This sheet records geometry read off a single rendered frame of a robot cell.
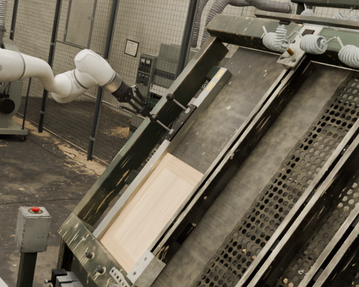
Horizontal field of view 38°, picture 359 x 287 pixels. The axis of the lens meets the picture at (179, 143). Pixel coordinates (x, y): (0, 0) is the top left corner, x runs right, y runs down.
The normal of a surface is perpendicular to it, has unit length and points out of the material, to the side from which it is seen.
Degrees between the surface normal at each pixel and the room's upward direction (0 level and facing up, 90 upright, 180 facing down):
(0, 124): 90
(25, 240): 90
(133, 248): 59
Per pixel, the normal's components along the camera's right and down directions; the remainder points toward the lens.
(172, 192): -0.62, -0.55
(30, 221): 0.49, 0.27
